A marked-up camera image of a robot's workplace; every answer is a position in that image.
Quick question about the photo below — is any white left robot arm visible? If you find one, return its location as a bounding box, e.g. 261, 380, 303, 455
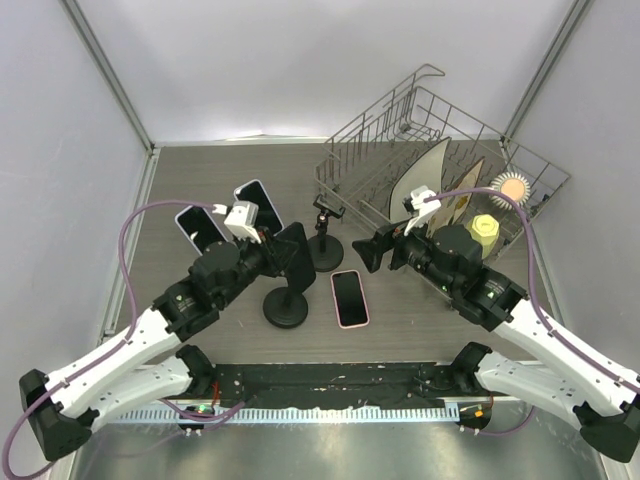
19, 222, 316, 462

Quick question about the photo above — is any black clamp phone stand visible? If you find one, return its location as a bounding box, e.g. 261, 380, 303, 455
262, 282, 308, 329

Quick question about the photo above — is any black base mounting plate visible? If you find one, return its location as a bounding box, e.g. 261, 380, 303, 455
169, 362, 491, 410

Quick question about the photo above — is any black phone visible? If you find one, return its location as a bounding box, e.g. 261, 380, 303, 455
277, 222, 316, 293

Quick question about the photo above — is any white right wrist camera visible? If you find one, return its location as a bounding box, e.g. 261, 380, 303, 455
404, 185, 441, 237

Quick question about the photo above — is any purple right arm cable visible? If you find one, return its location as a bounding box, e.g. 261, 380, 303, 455
424, 187, 640, 396

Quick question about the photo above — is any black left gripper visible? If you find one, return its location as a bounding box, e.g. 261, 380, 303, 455
217, 225, 299, 307

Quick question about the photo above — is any floral square plate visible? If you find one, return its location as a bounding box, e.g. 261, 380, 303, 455
427, 158, 485, 238

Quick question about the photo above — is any striped white mug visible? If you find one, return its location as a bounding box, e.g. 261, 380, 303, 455
489, 171, 531, 207

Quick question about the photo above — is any phone with pink case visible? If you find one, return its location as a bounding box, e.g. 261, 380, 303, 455
330, 270, 370, 329

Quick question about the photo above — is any grey wire dish rack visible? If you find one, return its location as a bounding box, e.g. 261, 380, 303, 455
314, 64, 570, 232

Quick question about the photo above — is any yellow mug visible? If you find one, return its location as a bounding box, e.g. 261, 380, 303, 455
466, 214, 500, 259

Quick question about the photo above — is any white slotted cable duct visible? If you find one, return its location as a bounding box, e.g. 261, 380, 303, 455
110, 403, 460, 425

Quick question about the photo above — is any phone with lilac case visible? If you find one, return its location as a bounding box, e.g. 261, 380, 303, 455
174, 206, 227, 255

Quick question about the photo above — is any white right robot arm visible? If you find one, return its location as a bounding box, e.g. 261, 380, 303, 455
391, 225, 639, 463

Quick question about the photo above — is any plain white square plate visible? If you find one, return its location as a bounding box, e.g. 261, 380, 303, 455
389, 137, 451, 223

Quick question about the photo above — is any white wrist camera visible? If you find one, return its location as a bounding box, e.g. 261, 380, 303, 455
210, 201, 262, 244
404, 185, 441, 237

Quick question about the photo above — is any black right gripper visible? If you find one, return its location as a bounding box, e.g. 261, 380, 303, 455
353, 209, 458, 294

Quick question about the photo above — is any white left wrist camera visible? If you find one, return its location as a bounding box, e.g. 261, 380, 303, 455
210, 201, 262, 244

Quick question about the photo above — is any black round-base phone stand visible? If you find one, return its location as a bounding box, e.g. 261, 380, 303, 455
308, 194, 345, 273

